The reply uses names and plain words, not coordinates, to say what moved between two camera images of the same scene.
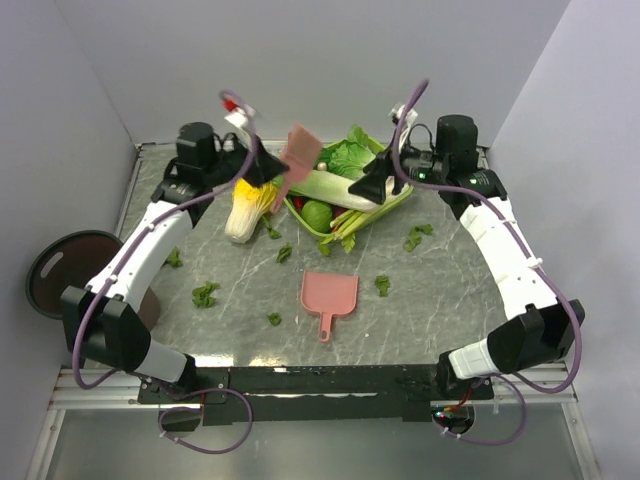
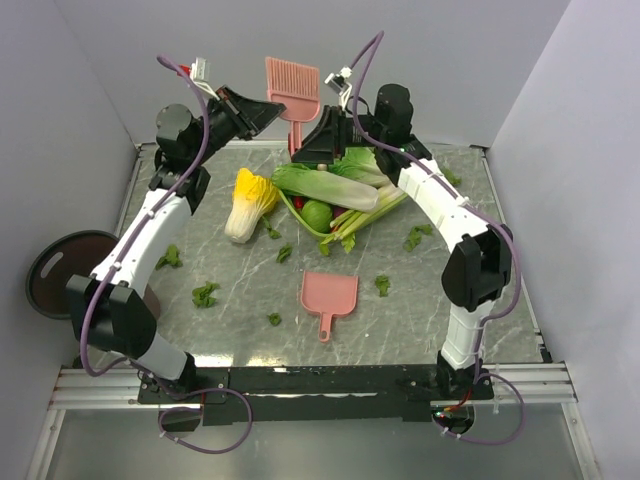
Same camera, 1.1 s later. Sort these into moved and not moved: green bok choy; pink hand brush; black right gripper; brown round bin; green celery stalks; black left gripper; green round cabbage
Moved: pink hand brush; black left gripper; black right gripper
Not moved: brown round bin; green round cabbage; green celery stalks; green bok choy
